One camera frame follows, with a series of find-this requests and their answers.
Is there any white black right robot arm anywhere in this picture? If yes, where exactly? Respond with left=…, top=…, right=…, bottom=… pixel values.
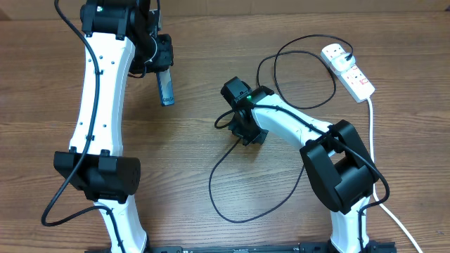
left=221, top=77, right=380, bottom=252

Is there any blue Samsung Galaxy smartphone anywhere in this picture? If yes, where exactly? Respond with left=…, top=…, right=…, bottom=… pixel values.
left=156, top=69, right=175, bottom=106

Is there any white power strip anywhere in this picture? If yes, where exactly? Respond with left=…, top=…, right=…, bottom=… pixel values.
left=321, top=44, right=375, bottom=103

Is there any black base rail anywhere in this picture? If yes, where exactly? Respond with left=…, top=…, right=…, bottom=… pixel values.
left=84, top=240, right=397, bottom=253

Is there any white charger plug adapter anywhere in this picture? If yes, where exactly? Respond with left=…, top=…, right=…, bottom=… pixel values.
left=331, top=53, right=356, bottom=73

